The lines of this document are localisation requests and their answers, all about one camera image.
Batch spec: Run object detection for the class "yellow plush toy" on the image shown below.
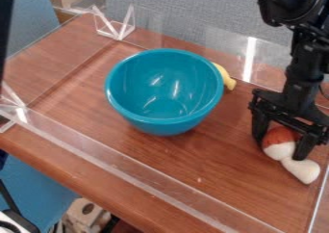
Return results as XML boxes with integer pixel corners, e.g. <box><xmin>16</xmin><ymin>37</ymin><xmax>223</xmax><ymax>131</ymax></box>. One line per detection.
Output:
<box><xmin>214</xmin><ymin>64</ymin><xmax>236</xmax><ymax>91</ymax></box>

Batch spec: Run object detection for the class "clear acrylic left bracket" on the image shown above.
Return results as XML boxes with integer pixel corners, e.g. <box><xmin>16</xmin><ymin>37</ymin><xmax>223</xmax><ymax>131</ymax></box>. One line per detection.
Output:
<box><xmin>0</xmin><ymin>82</ymin><xmax>25</xmax><ymax>134</ymax></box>

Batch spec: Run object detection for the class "plush mushroom toy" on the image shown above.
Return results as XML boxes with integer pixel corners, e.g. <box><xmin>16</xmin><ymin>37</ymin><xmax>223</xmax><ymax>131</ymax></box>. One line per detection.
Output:
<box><xmin>261</xmin><ymin>126</ymin><xmax>321</xmax><ymax>185</ymax></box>

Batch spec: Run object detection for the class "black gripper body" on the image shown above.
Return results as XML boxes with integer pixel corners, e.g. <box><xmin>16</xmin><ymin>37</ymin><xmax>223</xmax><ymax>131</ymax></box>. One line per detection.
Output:
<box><xmin>248</xmin><ymin>66</ymin><xmax>329</xmax><ymax>138</ymax></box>

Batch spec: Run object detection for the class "clear acrylic back barrier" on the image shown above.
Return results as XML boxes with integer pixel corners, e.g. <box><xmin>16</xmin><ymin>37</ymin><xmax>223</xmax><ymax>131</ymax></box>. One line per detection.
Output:
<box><xmin>105</xmin><ymin>0</ymin><xmax>291</xmax><ymax>91</ymax></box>

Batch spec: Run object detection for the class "clear acrylic corner bracket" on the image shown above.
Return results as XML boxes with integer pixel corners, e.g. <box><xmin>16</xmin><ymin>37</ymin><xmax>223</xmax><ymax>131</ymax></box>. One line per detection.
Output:
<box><xmin>64</xmin><ymin>4</ymin><xmax>136</xmax><ymax>41</ymax></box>

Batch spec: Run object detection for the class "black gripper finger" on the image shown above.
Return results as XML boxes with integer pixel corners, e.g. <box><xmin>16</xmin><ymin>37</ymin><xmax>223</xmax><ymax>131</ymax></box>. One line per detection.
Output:
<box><xmin>251</xmin><ymin>109</ymin><xmax>271</xmax><ymax>143</ymax></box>
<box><xmin>293</xmin><ymin>126</ymin><xmax>326</xmax><ymax>161</ymax></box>

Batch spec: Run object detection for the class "clear acrylic barrier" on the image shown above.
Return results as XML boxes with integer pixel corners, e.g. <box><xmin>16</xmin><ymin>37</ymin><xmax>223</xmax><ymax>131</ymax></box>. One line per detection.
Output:
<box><xmin>105</xmin><ymin>0</ymin><xmax>291</xmax><ymax>91</ymax></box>
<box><xmin>0</xmin><ymin>108</ymin><xmax>283</xmax><ymax>233</ymax></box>

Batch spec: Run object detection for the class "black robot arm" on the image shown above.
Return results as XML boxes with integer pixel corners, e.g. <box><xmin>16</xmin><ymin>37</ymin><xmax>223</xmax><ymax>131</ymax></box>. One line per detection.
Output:
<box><xmin>248</xmin><ymin>0</ymin><xmax>329</xmax><ymax>161</ymax></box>

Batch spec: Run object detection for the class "blue plastic bowl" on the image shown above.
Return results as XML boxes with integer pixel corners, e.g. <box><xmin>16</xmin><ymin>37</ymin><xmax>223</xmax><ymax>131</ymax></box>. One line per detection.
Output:
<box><xmin>104</xmin><ymin>48</ymin><xmax>223</xmax><ymax>136</ymax></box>

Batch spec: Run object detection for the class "wooden block with hole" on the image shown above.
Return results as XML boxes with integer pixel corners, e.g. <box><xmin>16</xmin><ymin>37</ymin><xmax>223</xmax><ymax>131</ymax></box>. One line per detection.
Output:
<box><xmin>52</xmin><ymin>198</ymin><xmax>112</xmax><ymax>233</ymax></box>

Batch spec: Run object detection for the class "clear acrylic front barrier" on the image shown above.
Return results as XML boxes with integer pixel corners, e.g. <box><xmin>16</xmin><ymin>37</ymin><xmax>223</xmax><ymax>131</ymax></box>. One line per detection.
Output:
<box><xmin>0</xmin><ymin>108</ymin><xmax>283</xmax><ymax>233</ymax></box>

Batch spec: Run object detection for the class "dark foreground post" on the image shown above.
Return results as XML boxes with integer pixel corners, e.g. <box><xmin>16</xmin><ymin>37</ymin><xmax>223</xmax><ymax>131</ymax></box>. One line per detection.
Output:
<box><xmin>0</xmin><ymin>0</ymin><xmax>14</xmax><ymax>90</ymax></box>

